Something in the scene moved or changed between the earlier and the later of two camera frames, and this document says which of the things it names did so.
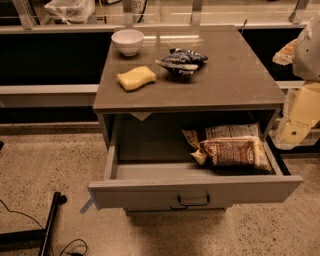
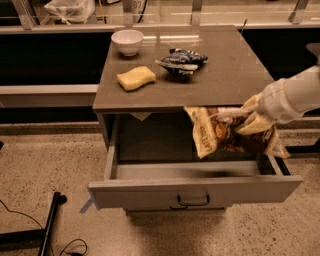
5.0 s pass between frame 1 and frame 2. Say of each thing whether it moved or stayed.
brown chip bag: moved
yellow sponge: stayed
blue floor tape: stayed
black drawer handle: stayed
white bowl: stayed
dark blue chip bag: stayed
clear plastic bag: stayed
